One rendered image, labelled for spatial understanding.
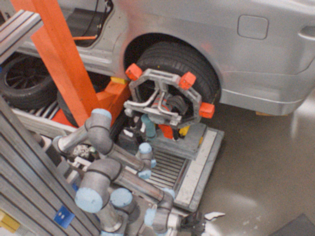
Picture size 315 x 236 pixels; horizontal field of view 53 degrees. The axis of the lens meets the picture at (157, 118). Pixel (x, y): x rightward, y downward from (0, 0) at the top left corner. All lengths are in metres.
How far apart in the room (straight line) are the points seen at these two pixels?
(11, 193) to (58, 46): 0.96
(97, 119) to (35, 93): 1.63
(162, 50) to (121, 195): 1.04
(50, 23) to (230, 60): 1.11
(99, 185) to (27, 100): 2.14
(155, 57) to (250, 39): 0.64
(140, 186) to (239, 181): 1.55
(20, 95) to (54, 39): 1.52
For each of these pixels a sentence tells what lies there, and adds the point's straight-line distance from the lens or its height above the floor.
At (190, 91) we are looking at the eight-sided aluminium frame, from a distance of 2.20.
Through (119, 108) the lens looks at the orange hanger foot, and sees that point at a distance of 2.76.
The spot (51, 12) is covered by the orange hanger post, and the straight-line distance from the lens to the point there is 1.90.
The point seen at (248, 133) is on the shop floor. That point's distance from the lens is 3.22.
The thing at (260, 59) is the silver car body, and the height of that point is 1.25.
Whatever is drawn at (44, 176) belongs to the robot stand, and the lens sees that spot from 1.40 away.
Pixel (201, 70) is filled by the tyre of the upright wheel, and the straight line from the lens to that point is 2.22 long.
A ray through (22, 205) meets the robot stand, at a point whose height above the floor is 1.52.
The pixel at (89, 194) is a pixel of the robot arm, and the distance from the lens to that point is 1.36.
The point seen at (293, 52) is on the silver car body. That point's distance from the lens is 2.00.
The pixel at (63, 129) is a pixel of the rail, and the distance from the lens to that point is 3.04.
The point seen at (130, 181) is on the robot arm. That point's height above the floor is 1.32.
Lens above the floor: 2.64
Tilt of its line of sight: 52 degrees down
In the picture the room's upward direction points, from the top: 12 degrees counter-clockwise
